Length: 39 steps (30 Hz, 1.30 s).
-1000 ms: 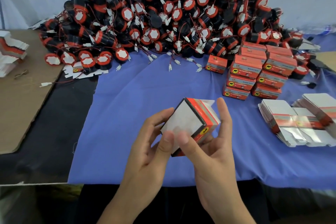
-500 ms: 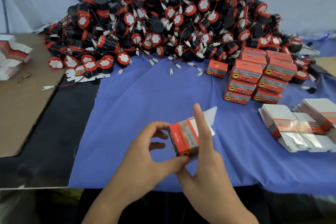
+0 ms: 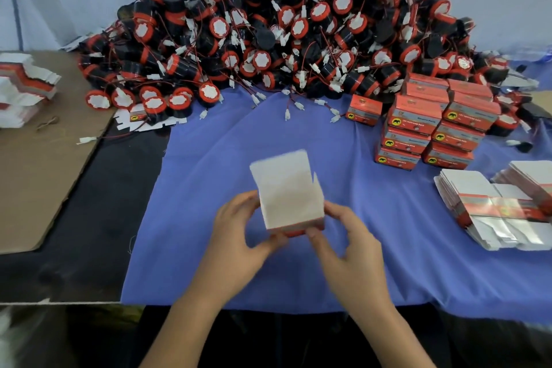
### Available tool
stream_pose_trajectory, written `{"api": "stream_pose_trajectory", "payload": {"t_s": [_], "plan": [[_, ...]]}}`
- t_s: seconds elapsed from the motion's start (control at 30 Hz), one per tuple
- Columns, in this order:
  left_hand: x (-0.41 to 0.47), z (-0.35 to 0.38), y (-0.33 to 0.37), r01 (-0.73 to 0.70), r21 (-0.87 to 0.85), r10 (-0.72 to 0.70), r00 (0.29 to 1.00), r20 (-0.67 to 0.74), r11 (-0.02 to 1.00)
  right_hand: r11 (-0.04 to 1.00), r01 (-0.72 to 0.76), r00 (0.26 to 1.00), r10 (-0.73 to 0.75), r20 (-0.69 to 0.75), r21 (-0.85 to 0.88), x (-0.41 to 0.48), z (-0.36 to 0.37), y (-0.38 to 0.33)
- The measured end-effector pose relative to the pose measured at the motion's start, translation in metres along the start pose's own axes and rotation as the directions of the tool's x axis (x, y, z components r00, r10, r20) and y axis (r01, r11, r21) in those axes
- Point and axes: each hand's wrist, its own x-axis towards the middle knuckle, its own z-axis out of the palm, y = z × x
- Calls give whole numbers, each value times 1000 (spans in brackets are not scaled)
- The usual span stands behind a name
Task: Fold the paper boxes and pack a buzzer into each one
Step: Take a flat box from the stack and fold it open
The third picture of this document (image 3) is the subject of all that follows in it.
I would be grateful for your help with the person's left hand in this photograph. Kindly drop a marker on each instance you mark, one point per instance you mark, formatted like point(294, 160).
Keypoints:
point(229, 251)

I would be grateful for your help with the orange white paper box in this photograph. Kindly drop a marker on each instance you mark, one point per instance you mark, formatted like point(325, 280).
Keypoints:
point(447, 157)
point(397, 159)
point(470, 87)
point(405, 142)
point(414, 116)
point(289, 189)
point(365, 110)
point(427, 86)
point(472, 111)
point(457, 136)

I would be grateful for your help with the stack of paper boxes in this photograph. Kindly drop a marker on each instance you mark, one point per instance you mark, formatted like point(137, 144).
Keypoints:
point(487, 204)
point(24, 87)

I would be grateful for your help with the blue cloth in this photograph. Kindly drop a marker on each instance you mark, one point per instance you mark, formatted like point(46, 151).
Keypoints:
point(207, 165)

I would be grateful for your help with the person's left forearm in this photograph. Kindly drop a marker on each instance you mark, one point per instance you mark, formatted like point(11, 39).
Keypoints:
point(190, 333)

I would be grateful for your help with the person's right hand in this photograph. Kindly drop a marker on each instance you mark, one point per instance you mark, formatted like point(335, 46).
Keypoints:
point(354, 264)

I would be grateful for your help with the pile of black red buzzers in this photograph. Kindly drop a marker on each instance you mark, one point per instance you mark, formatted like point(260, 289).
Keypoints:
point(285, 27)

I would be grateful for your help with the rubber band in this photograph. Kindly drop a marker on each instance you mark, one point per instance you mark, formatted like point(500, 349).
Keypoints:
point(47, 122)

